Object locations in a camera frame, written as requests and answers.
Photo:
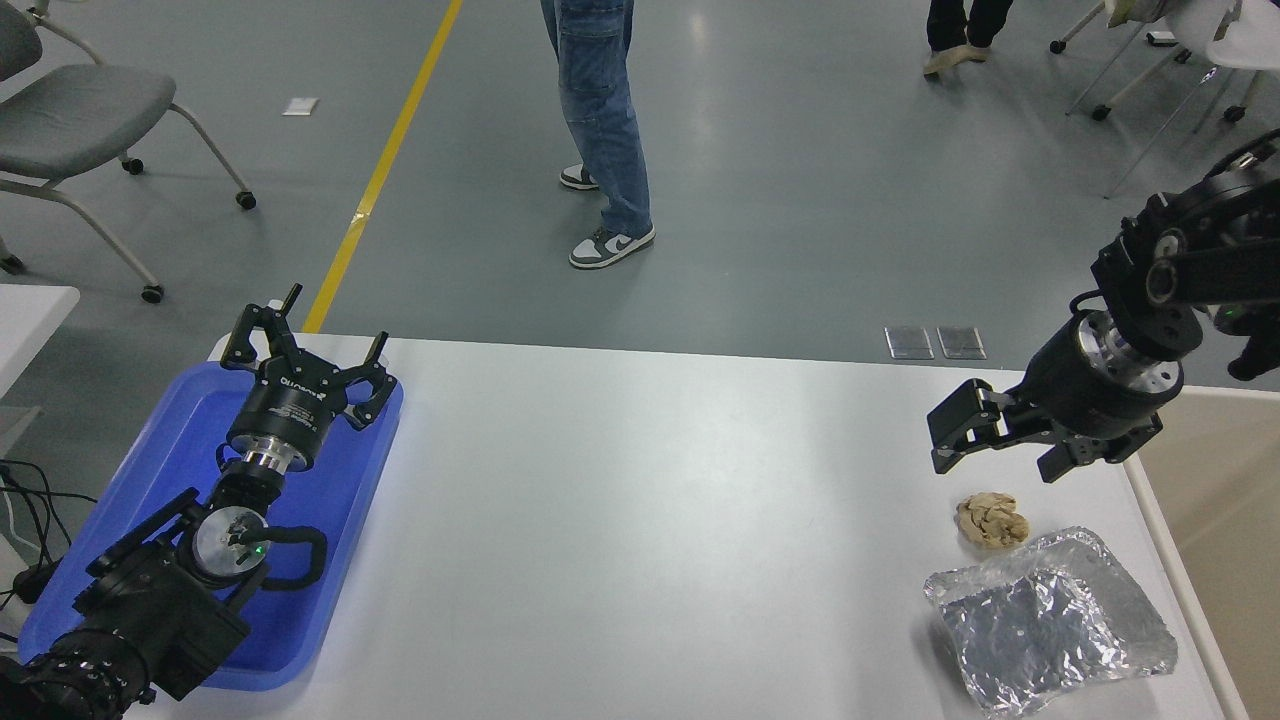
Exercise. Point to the blue plastic tray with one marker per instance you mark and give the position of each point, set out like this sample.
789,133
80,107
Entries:
330,520

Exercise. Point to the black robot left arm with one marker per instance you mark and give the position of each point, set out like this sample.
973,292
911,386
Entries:
150,610

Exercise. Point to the metal floor plate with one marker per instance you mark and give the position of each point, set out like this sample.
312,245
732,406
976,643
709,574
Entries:
909,343
961,343

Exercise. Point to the crumpled tan paper ball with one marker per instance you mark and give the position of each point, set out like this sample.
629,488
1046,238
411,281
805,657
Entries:
992,520

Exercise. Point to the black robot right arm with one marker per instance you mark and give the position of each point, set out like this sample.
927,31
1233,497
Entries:
1200,270

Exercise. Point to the person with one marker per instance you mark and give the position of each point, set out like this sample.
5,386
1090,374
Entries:
600,110
960,30

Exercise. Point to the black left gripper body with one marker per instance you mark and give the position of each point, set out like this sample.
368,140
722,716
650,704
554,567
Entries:
285,415

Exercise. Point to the large pale bin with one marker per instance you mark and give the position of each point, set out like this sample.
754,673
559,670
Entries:
1220,500

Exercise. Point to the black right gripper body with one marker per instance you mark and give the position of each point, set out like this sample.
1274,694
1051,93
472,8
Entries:
1070,400

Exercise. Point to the foil plate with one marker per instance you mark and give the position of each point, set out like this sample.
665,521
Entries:
1050,620

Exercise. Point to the grey chair with wheels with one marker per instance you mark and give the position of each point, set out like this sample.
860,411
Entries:
70,115

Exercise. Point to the white chair with wheels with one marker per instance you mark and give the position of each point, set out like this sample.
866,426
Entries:
1255,45
1195,20

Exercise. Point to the white side table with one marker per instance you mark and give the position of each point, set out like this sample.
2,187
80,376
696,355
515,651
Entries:
30,320

